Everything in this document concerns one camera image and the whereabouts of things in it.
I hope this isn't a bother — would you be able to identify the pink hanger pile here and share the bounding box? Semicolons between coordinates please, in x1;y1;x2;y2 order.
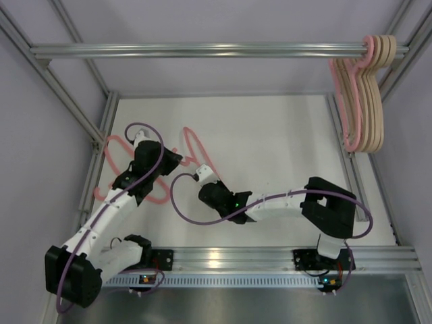
329;35;375;153
171;126;221;177

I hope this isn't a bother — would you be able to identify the beige hanger pile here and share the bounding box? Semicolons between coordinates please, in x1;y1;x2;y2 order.
344;34;392;154
333;34;381;153
347;34;397;155

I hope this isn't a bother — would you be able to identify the beige hanger bottom pile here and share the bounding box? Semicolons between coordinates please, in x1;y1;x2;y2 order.
344;34;392;154

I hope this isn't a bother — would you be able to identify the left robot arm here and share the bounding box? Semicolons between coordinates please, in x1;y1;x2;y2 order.
45;140;183;308

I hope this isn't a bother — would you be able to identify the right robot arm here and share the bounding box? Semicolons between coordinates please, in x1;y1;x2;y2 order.
194;175;356;260

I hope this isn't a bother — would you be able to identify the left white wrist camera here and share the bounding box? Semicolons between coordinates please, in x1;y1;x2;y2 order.
132;128;151;149

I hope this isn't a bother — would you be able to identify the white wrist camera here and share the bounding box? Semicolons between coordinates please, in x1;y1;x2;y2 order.
132;128;151;149
193;164;219;186

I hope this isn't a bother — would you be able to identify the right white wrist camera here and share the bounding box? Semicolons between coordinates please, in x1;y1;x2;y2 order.
193;164;219;186

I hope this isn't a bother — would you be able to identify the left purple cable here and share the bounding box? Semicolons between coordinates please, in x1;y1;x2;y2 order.
55;122;166;315

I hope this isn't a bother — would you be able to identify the purple cable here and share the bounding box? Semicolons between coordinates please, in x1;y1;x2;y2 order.
170;173;374;288
55;122;166;315

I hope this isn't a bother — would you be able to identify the aluminium frame structure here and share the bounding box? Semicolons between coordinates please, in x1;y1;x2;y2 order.
0;0;432;247

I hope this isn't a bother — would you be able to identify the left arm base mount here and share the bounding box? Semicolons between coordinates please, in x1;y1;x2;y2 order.
142;249;174;271

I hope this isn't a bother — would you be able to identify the perforated cable duct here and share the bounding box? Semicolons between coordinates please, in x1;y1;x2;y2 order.
103;273;323;288

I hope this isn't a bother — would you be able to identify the aluminium hanging rail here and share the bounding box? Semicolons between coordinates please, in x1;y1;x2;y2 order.
29;41;410;60

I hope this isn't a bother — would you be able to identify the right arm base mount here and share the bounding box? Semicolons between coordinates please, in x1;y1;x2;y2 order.
292;248;354;272

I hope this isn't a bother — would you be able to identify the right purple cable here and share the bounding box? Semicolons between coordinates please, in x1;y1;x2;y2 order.
170;173;374;288

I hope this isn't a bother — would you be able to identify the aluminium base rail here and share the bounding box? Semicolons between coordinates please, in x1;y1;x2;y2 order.
167;246;421;273

